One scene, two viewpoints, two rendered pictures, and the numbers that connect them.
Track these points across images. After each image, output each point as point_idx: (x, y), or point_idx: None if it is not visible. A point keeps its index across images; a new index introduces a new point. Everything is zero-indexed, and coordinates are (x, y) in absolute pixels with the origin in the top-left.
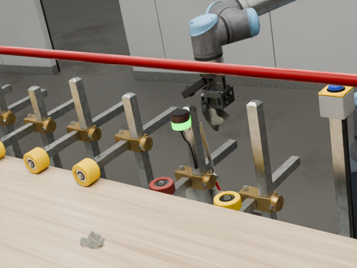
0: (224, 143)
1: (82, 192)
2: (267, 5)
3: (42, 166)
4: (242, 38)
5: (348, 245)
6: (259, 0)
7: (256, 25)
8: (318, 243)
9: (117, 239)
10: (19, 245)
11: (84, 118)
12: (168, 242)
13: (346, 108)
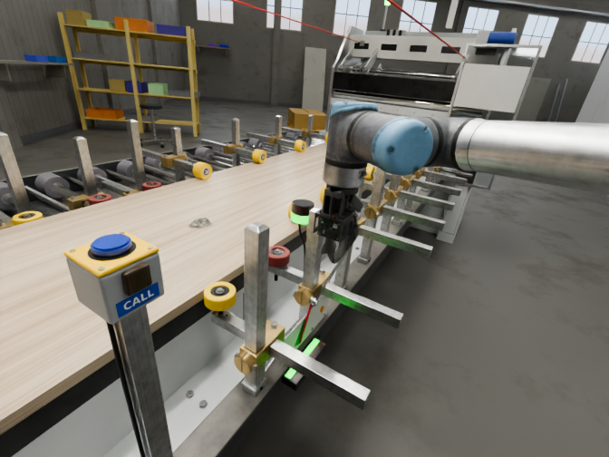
0: (389, 308)
1: (283, 218)
2: (506, 155)
3: (323, 199)
4: (367, 160)
5: (2, 402)
6: (497, 137)
7: (381, 148)
8: (46, 365)
9: (194, 233)
10: (218, 201)
11: (372, 194)
12: (167, 255)
13: (79, 288)
